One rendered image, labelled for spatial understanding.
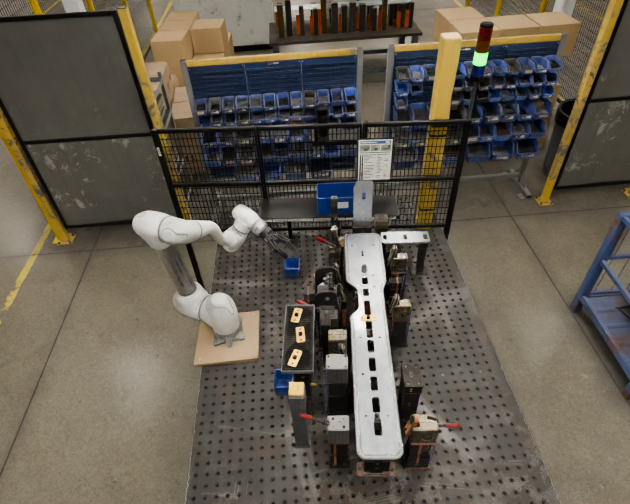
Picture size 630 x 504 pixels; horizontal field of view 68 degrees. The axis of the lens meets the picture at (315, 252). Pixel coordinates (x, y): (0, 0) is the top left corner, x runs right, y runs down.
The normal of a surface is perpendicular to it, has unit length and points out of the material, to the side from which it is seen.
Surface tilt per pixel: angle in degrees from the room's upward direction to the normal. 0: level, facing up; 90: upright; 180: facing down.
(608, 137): 89
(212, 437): 0
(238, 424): 0
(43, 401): 0
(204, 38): 90
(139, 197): 91
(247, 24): 90
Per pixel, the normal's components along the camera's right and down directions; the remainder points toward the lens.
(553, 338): -0.04, -0.73
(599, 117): 0.12, 0.68
